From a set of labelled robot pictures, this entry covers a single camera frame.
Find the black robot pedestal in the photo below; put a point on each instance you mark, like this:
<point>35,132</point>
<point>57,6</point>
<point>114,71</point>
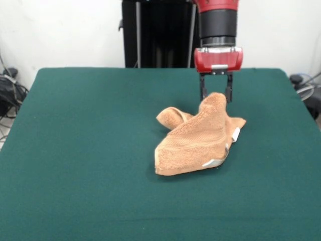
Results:
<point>163,37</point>

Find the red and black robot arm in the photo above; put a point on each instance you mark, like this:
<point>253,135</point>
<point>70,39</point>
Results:
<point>218,22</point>

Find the dark green table cloth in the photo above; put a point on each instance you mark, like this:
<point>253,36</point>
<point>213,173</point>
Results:
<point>75,150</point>

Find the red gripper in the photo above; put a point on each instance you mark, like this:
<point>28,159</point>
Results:
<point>218,61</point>

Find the orange terry towel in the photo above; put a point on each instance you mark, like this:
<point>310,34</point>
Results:
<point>198,140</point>

